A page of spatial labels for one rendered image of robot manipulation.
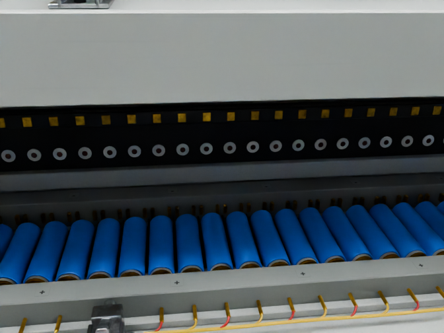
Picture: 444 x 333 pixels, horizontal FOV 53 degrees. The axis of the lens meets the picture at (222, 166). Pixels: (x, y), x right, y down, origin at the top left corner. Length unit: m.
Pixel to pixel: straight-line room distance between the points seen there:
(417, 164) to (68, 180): 0.31
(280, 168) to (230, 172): 0.05
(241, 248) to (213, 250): 0.02
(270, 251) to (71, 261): 0.14
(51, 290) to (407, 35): 0.25
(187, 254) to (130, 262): 0.04
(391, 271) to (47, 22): 0.25
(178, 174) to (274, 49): 0.19
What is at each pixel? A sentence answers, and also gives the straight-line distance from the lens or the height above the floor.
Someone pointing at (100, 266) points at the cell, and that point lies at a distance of 0.32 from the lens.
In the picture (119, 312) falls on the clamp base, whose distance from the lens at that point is 0.28.
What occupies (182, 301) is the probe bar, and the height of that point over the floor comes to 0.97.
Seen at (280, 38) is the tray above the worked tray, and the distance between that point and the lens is 0.23.
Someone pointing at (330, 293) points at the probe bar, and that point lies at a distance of 0.31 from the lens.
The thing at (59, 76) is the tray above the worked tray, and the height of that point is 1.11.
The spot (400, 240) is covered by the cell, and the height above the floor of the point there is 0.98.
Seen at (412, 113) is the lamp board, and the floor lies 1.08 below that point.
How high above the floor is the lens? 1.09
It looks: 8 degrees down
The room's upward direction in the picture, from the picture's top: 1 degrees counter-clockwise
